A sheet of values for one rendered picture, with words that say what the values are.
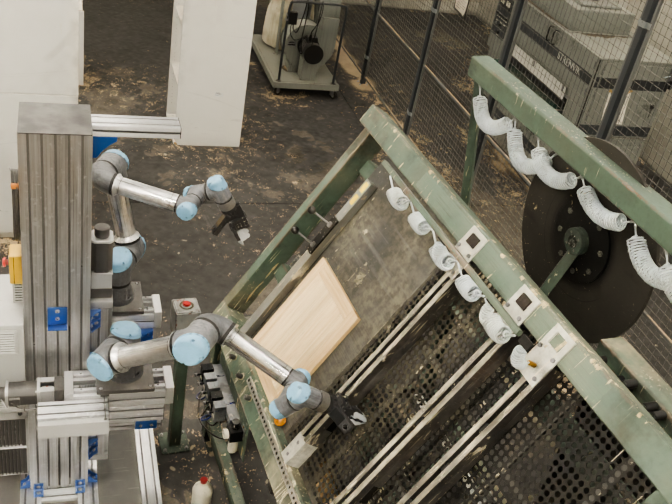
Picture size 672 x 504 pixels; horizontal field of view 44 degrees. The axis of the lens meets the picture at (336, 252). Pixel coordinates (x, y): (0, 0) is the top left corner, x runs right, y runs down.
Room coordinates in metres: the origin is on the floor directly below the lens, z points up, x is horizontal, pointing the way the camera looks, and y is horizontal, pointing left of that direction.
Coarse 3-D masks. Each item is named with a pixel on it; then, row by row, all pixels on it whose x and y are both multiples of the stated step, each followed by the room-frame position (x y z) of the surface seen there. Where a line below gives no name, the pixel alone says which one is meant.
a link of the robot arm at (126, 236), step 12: (108, 156) 3.07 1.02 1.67; (120, 156) 3.11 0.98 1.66; (120, 168) 3.06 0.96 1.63; (120, 204) 3.06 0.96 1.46; (120, 216) 3.05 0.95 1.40; (120, 228) 3.05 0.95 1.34; (132, 228) 3.08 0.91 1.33; (120, 240) 3.04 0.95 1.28; (132, 240) 3.05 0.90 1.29; (144, 240) 3.14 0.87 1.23
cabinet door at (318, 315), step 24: (312, 288) 3.00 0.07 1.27; (336, 288) 2.91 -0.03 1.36; (288, 312) 2.97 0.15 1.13; (312, 312) 2.89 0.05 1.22; (336, 312) 2.81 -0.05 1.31; (264, 336) 2.95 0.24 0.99; (288, 336) 2.86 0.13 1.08; (312, 336) 2.78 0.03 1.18; (336, 336) 2.70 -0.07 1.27; (288, 360) 2.76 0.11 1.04; (312, 360) 2.68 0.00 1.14; (264, 384) 2.73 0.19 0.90
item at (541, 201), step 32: (544, 192) 3.12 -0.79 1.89; (576, 192) 2.96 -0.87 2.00; (544, 224) 3.06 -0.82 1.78; (576, 224) 2.90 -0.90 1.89; (544, 256) 3.00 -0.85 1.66; (608, 256) 2.71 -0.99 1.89; (576, 288) 2.79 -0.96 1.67; (608, 288) 2.66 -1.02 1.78; (640, 288) 2.54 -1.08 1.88; (576, 320) 2.73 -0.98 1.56; (608, 320) 2.60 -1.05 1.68
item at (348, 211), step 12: (360, 192) 3.23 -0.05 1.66; (372, 192) 3.23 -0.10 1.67; (348, 204) 3.22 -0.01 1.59; (360, 204) 3.21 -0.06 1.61; (336, 216) 3.21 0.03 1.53; (348, 216) 3.19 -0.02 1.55; (336, 228) 3.17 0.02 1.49; (324, 240) 3.15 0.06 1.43; (300, 264) 3.12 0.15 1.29; (288, 276) 3.11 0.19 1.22; (300, 276) 3.11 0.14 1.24; (276, 288) 3.10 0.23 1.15; (288, 288) 3.09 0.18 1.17; (264, 300) 3.09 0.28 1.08; (276, 300) 3.07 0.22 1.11; (264, 312) 3.05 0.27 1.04; (252, 324) 3.03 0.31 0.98
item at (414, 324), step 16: (464, 240) 2.59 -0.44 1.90; (432, 256) 2.50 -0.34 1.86; (464, 256) 2.53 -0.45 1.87; (448, 272) 2.52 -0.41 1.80; (464, 272) 2.53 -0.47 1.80; (432, 288) 2.55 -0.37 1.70; (448, 288) 2.51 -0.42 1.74; (432, 304) 2.49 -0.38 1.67; (448, 304) 2.52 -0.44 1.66; (416, 320) 2.47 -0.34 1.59; (432, 320) 2.50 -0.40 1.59; (400, 336) 2.46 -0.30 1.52; (416, 336) 2.48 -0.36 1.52; (384, 352) 2.44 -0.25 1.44; (400, 352) 2.45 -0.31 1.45; (368, 368) 2.42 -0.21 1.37; (384, 368) 2.43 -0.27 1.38; (352, 384) 2.42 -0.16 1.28; (368, 384) 2.41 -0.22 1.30; (352, 400) 2.39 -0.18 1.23; (320, 416) 2.38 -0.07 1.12; (304, 432) 2.36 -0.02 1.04; (320, 432) 2.34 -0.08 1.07; (288, 448) 2.34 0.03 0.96; (304, 448) 2.32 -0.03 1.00; (288, 464) 2.29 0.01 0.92
